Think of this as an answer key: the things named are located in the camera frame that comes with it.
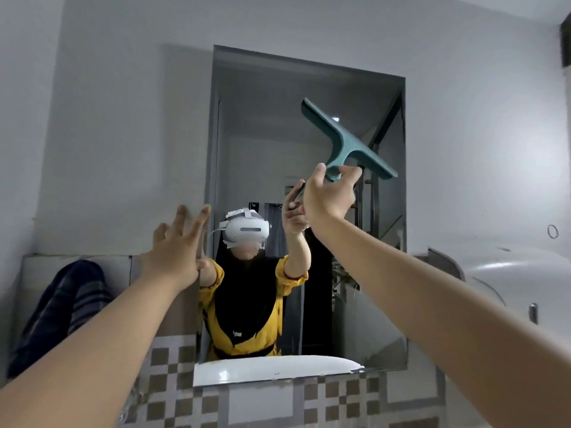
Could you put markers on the dark striped towel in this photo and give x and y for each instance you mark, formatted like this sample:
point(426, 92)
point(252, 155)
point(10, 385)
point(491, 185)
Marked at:
point(62, 303)

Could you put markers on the person's left little finger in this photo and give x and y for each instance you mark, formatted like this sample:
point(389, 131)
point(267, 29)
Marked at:
point(160, 234)

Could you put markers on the white sink edge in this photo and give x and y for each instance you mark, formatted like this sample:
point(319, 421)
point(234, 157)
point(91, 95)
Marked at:
point(267, 369)

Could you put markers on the person's left forearm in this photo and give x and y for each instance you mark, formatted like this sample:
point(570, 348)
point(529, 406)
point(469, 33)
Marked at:
point(89, 347)

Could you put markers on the person's right hand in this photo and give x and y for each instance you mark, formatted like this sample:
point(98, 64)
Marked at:
point(328, 202)

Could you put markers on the person's left hand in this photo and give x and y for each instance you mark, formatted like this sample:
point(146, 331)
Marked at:
point(171, 258)

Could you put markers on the person's right forearm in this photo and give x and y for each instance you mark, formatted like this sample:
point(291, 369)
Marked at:
point(437, 325)

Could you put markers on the frameless wall mirror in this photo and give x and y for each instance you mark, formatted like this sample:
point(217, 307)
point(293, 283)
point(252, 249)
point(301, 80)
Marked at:
point(267, 106)

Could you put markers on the teal squeegee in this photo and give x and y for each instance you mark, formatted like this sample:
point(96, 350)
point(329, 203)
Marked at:
point(345, 144)

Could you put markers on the person's right thumb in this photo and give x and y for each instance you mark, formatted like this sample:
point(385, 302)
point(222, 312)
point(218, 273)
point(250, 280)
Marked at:
point(319, 176)

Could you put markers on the chrome latch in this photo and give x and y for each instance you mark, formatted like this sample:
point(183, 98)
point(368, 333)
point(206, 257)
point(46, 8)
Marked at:
point(533, 314)

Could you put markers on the dark wall fixture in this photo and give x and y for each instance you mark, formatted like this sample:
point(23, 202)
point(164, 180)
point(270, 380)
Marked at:
point(566, 40)

